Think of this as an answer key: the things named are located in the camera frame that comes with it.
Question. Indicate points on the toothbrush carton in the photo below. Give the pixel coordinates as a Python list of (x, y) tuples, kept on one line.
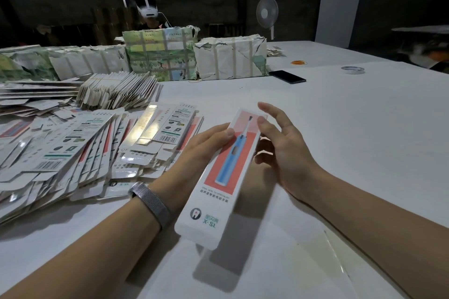
[(217, 183)]

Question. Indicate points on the small white paper stack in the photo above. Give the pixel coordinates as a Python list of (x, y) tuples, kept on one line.
[(275, 51)]

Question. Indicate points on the white board panel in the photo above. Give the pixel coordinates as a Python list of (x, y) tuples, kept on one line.
[(340, 1)]

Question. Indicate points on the fanned stack of white cartons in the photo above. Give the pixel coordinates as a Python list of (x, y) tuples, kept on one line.
[(118, 90)]

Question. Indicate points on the small orange tape roll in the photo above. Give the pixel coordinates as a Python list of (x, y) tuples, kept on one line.
[(298, 62)]

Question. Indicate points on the row of white wrapped bundles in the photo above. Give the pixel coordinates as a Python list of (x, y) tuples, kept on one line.
[(63, 62)]

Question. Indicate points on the green printed wrapped bundle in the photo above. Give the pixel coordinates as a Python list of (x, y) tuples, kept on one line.
[(160, 53)]

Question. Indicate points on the cluttered side table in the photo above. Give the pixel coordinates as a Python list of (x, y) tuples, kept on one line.
[(424, 46)]

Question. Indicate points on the white tape roll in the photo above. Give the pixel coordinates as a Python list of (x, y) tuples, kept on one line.
[(344, 69)]

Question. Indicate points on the person's left hand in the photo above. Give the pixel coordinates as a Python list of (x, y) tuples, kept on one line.
[(189, 165)]

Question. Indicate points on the person's left forearm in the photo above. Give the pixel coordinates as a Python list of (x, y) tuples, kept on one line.
[(77, 257)]

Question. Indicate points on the black smartphone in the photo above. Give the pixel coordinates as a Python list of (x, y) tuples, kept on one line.
[(287, 76)]

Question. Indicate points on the grey band wristwatch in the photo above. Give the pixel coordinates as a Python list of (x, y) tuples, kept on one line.
[(151, 204)]

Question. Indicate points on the dark wooden chair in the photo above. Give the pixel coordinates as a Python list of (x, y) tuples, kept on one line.
[(223, 30)]

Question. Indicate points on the pile of cartons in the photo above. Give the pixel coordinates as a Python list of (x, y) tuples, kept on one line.
[(77, 148)]

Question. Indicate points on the white head-mounted camera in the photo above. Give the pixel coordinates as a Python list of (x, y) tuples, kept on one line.
[(144, 6)]

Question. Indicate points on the person's right hand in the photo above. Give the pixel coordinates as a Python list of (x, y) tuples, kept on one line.
[(291, 155)]

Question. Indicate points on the person's right forearm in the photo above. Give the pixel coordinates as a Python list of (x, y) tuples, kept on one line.
[(386, 236)]

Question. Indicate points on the white standing fan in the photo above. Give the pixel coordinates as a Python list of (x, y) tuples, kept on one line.
[(267, 11)]

